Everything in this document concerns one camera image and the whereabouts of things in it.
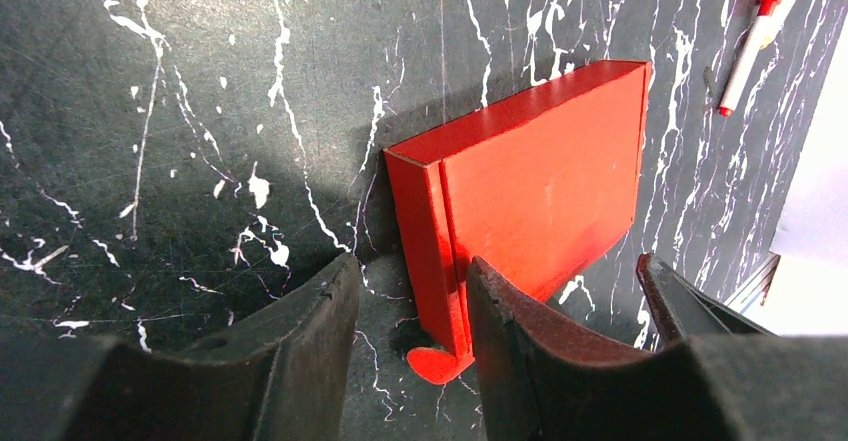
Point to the red capped white pen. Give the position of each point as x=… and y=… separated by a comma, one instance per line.
x=746, y=57

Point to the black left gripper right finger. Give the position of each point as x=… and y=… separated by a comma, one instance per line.
x=545, y=377

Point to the red paper box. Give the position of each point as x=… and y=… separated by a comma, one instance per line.
x=540, y=184

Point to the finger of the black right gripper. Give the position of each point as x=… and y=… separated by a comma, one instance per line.
x=679, y=310

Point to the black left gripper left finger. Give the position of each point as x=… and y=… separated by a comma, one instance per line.
x=279, y=374

